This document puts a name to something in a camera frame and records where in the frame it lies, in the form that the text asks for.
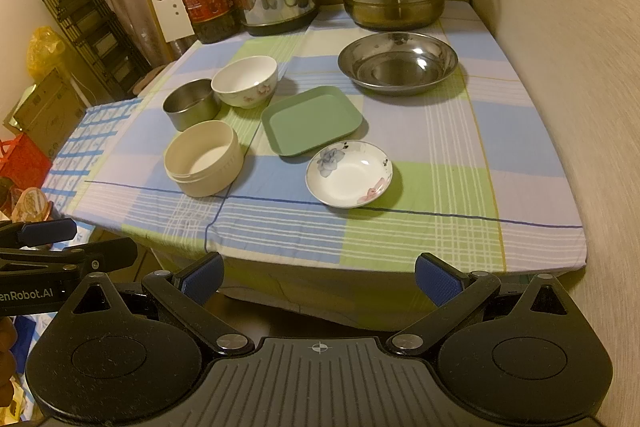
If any cream plastic bowl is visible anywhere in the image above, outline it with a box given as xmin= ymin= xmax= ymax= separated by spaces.
xmin=164 ymin=120 xmax=244 ymax=198

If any white floral shallow dish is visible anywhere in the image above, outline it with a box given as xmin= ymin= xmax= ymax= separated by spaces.
xmin=305 ymin=140 xmax=394 ymax=209

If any small steel bowl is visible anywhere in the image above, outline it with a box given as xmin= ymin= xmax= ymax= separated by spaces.
xmin=163 ymin=78 xmax=220 ymax=131

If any green square plastic plate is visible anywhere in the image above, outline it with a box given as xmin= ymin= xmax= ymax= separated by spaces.
xmin=262 ymin=86 xmax=362 ymax=157

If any white floral ceramic bowl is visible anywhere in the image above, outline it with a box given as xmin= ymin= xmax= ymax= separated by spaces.
xmin=210 ymin=55 xmax=278 ymax=108

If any person's left hand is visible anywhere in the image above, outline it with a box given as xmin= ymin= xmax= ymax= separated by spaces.
xmin=0 ymin=317 xmax=17 ymax=407

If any snack packet on floor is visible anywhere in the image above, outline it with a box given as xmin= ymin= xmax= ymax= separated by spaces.
xmin=11 ymin=187 xmax=53 ymax=223

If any red shopping bag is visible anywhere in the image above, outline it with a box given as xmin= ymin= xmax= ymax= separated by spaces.
xmin=0 ymin=133 xmax=52 ymax=188

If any cardboard box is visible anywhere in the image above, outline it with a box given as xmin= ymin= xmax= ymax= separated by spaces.
xmin=3 ymin=69 xmax=87 ymax=160

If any blue white patterned cloth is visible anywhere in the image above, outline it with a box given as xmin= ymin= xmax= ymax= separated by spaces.
xmin=42 ymin=96 xmax=175 ymax=251

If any yellow plastic bag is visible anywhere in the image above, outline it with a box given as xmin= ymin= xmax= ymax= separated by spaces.
xmin=26 ymin=26 xmax=66 ymax=83

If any checked pastel tablecloth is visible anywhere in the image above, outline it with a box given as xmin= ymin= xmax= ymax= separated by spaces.
xmin=43 ymin=1 xmax=587 ymax=331

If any large steel plate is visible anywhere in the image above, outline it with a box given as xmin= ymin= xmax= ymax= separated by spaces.
xmin=337 ymin=31 xmax=459 ymax=96

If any black folded rack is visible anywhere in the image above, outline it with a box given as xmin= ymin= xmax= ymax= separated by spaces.
xmin=42 ymin=0 xmax=152 ymax=101

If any white wooden chair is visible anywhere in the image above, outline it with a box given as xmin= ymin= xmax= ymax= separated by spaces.
xmin=133 ymin=0 xmax=198 ymax=96

